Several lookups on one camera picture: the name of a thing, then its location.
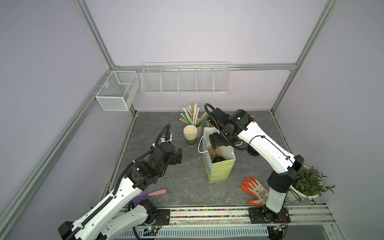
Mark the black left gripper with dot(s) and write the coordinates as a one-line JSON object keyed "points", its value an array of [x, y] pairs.
{"points": [[176, 157]]}

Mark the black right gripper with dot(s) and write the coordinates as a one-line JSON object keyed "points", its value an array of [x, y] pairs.
{"points": [[215, 142]]}

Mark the brown pulp cup carrier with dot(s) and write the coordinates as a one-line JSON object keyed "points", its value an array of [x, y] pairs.
{"points": [[214, 153]]}

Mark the lidded paper coffee cup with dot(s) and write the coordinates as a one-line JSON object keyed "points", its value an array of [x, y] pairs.
{"points": [[218, 159]]}

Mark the green white paper bag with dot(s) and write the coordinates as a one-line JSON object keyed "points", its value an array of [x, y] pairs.
{"points": [[217, 172]]}

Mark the paper cups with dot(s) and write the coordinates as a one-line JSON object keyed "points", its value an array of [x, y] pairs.
{"points": [[190, 133]]}

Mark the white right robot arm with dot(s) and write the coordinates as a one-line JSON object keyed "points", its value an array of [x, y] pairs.
{"points": [[241, 132]]}

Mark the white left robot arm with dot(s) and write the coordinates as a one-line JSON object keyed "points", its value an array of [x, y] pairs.
{"points": [[126, 189]]}

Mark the pink straw holder cup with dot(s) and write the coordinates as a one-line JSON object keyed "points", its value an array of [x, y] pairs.
{"points": [[200, 131]]}

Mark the stack of black cup lids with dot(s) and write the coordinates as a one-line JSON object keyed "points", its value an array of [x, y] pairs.
{"points": [[252, 151]]}

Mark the bundle of wrapped straws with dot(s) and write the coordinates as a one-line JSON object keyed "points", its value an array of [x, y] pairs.
{"points": [[190, 116]]}

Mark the orange white work glove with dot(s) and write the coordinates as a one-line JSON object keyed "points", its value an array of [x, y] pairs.
{"points": [[253, 187]]}

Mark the potted green plant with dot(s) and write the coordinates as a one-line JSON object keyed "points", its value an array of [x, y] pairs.
{"points": [[309, 184]]}

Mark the long white wire shelf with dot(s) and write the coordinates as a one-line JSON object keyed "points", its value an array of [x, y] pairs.
{"points": [[186, 78]]}

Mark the small white wire basket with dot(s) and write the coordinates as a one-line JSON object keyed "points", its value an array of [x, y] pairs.
{"points": [[118, 91]]}

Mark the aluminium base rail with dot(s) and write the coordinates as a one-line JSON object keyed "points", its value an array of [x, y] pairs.
{"points": [[238, 221]]}

